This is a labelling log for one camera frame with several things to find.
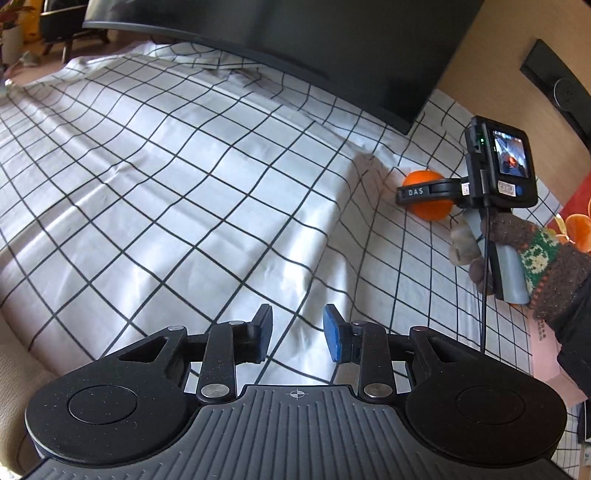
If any black cable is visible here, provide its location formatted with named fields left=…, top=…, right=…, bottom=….
left=478, top=171, right=491, bottom=358

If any white checked cloth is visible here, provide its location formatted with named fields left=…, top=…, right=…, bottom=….
left=0, top=39, right=539, bottom=402

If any dark wooden furniture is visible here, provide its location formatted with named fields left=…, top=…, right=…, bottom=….
left=39, top=0, right=112, bottom=63

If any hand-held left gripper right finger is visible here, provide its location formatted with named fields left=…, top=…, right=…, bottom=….
left=322, top=304, right=472, bottom=401

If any black monitor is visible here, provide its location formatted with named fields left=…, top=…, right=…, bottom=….
left=82, top=0, right=485, bottom=136

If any black wall-mounted device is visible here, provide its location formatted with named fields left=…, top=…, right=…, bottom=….
left=519, top=39, right=591, bottom=155

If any whole orange fruit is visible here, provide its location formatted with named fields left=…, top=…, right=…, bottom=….
left=404, top=170, right=453, bottom=221

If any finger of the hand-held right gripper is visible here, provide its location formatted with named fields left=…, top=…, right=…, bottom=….
left=396, top=179, right=459, bottom=206

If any red printed box lid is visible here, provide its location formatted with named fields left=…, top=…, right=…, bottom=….
left=547, top=173, right=591, bottom=254

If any beige cushion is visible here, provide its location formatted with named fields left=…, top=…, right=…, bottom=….
left=0, top=309, right=58, bottom=472

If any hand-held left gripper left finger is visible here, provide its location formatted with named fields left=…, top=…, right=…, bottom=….
left=99, top=304, right=274, bottom=403

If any person's right hand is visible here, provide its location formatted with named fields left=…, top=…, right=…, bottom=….
left=449, top=212, right=591, bottom=324

